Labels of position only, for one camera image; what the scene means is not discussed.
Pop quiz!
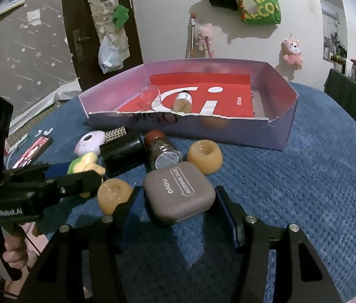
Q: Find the purple cardboard box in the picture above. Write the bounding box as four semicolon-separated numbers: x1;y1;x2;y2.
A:
78;58;298;151

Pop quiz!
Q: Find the white round case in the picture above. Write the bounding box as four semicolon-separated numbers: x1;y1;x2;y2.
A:
74;131;106;157

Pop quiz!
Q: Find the white paper sticker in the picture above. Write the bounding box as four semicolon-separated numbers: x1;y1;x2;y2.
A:
27;10;41;26

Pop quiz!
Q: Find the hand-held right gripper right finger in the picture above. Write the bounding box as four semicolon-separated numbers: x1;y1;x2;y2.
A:
214;186;344;303

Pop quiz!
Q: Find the pink flat case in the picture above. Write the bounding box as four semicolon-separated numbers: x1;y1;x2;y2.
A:
12;135;53;168

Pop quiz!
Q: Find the pink white-faced plush toy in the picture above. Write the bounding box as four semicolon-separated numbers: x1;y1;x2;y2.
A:
281;39;304;70

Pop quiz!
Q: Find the dark brown door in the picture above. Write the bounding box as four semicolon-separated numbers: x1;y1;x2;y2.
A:
61;0;144;93

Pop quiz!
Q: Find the grey square makeup case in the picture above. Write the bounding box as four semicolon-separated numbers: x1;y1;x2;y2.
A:
143;162;216;226

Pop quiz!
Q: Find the black cylinder container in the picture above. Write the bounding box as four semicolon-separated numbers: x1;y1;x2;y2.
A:
99;132;144;178

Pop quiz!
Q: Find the small beige bottle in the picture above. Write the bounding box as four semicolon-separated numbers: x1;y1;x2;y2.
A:
172;90;193;114

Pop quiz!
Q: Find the white orange stick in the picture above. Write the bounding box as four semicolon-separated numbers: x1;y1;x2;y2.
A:
188;13;197;59

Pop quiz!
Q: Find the white blue tube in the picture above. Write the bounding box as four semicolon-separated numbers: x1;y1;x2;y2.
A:
5;133;29;156

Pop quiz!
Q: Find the clear plastic cup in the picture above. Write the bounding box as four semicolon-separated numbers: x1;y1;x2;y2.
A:
139;85;161;107

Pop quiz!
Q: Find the amber round jar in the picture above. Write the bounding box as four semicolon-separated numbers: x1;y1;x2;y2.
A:
187;140;223;175
97;178;133;214

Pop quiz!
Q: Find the clear hanging organizer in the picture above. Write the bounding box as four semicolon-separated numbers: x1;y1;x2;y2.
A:
83;0;131;60

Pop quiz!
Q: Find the green plush frog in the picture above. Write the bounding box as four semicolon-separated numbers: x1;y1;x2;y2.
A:
112;4;130;30

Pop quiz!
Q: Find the green yellow toy figure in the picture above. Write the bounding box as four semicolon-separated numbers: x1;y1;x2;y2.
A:
67;152;106;198

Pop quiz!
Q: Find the glitter jar with red lid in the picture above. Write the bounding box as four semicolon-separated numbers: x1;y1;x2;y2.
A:
144;129;182;171

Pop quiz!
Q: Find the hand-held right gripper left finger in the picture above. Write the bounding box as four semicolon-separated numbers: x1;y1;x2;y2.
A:
17;186;144;303

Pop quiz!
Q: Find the green tote bag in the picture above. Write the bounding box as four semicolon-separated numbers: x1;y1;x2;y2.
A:
236;0;282;26

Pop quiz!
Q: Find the clear plastic bag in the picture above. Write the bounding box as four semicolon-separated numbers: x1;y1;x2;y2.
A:
98;36;125;74

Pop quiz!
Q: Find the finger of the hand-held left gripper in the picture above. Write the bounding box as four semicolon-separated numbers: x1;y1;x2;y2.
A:
3;163;71;185
30;170;103;206

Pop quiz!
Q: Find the dark green cabinet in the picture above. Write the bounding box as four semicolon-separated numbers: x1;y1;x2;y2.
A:
324;68;356;152

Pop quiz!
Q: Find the person's left hand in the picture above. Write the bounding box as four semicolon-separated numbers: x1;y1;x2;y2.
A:
0;224;30;280

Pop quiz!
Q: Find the metal door handle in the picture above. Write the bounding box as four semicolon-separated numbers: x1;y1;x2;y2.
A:
72;29;91;62

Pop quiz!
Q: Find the white book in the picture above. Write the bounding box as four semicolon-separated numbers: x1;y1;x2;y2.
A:
0;0;25;16

